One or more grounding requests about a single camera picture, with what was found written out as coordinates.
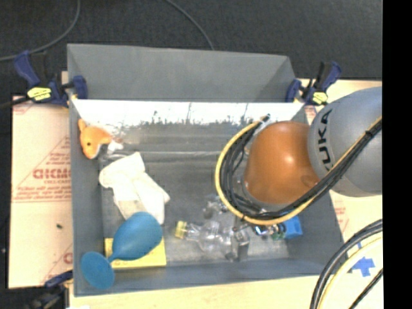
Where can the grey metal bin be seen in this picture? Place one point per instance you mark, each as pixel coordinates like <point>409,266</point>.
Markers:
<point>180,76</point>

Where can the cardboard board with red print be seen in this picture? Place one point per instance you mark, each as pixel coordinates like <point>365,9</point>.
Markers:
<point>38,146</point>

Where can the clear glass thing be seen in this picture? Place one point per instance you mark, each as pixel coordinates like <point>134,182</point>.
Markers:
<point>213,206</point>

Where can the blue box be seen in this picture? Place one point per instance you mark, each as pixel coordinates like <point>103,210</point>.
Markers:
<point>293,228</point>

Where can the clear plastic bottle yellow cap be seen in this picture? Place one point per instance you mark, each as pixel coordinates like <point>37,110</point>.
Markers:
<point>209,235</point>

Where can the orange toy fox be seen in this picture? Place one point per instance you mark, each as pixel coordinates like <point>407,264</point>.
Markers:
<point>93,140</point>

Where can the yellow flat sponge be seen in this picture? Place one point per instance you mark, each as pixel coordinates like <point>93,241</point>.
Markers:
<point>154,257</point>

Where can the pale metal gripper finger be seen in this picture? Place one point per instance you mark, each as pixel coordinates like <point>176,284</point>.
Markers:
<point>244,248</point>
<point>234,240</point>

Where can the white cloth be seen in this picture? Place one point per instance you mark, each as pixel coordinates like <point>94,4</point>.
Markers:
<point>135,182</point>

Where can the blue plastic goblet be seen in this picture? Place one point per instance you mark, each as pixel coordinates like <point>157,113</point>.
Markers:
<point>135,233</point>

